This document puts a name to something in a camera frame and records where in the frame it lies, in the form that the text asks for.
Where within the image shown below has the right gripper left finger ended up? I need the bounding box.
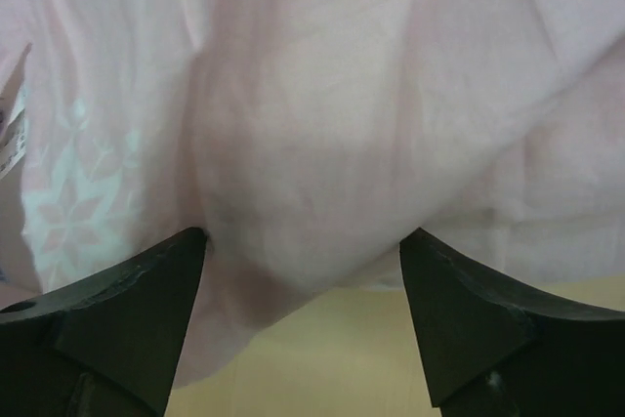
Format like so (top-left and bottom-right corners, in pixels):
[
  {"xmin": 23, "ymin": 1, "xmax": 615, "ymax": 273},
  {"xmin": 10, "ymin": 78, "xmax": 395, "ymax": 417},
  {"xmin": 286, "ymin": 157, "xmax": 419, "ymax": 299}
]
[{"xmin": 1, "ymin": 228, "xmax": 205, "ymax": 416}]

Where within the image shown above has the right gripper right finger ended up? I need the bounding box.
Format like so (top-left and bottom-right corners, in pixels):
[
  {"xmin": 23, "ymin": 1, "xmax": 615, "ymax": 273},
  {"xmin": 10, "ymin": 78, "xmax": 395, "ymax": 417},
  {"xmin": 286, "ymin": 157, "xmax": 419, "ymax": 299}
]
[{"xmin": 399, "ymin": 229, "xmax": 624, "ymax": 417}]

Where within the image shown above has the purple pink princess pillowcase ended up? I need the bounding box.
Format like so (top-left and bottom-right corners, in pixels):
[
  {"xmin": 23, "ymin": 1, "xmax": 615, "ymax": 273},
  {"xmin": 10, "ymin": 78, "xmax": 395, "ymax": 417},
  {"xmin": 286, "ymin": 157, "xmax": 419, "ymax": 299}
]
[{"xmin": 1, "ymin": 0, "xmax": 624, "ymax": 385}]

